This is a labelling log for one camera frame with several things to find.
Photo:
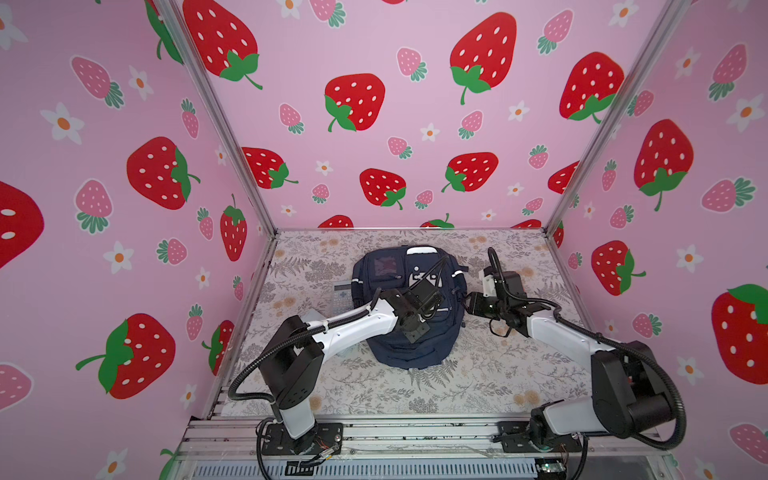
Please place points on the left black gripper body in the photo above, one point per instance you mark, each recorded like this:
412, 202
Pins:
424, 294

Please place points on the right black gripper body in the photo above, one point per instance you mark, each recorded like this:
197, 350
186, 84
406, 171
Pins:
487, 306

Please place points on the navy blue student backpack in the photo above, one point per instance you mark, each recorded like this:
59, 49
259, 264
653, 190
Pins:
400, 268

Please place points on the light blue calculator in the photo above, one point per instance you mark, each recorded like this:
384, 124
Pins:
342, 300

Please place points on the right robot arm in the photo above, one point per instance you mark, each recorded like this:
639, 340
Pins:
631, 395

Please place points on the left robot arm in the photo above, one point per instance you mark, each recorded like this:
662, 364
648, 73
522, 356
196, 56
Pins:
286, 372

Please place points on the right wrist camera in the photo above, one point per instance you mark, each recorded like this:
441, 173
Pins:
489, 276

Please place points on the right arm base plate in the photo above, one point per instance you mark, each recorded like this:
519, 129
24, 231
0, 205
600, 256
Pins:
534, 437

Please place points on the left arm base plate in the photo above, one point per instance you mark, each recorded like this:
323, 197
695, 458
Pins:
321, 438

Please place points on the aluminium front rail frame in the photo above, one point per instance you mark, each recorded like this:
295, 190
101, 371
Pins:
408, 447

